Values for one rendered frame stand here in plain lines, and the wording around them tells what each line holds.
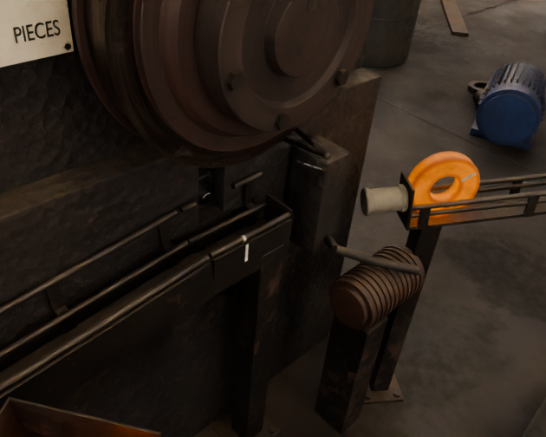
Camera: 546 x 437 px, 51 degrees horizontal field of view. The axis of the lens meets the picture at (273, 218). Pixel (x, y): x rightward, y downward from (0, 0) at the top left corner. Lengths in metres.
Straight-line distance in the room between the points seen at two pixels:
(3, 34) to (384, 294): 0.87
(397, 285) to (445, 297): 0.79
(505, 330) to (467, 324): 0.12
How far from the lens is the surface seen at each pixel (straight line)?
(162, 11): 0.70
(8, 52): 0.80
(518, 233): 2.50
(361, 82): 1.27
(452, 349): 1.92
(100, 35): 0.72
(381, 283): 1.26
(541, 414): 1.67
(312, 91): 0.83
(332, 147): 1.14
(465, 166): 1.26
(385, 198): 1.22
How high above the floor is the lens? 1.37
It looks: 37 degrees down
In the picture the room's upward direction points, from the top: 6 degrees clockwise
